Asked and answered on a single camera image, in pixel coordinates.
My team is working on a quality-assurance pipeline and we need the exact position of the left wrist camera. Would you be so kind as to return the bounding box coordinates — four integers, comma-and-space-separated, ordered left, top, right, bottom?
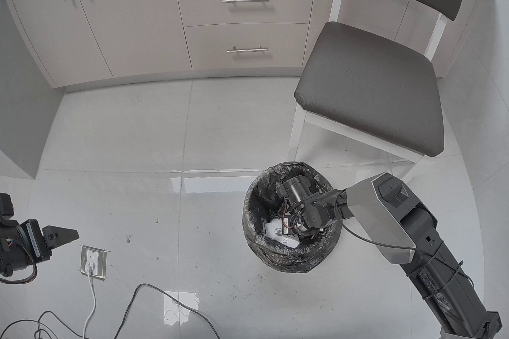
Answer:
0, 192, 15, 218

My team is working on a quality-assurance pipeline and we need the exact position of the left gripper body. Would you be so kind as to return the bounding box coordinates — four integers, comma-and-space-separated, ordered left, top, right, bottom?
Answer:
0, 219, 52, 278

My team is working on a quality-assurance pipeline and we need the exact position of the beige cabinet with drawers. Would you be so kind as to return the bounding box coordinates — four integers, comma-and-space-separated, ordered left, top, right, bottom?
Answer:
0, 0, 494, 92

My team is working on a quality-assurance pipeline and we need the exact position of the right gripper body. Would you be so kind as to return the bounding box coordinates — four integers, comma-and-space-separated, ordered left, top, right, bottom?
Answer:
279, 217, 317, 243

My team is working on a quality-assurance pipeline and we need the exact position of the clear printed wrapper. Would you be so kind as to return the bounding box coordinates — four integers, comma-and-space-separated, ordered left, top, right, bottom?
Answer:
264, 220, 302, 249

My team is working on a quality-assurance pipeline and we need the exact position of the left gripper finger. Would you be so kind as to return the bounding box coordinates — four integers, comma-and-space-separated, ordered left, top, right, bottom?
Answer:
43, 225, 80, 251

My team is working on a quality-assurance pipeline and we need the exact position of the white power cable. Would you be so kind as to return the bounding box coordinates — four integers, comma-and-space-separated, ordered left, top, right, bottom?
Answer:
81, 260, 98, 339

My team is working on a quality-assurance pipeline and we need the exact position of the dark grey padded chair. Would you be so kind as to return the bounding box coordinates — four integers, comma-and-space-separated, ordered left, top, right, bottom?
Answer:
287, 0, 466, 184

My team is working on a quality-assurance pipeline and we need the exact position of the black plastic bag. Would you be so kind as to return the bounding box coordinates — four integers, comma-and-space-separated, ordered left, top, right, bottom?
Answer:
242, 161, 343, 274

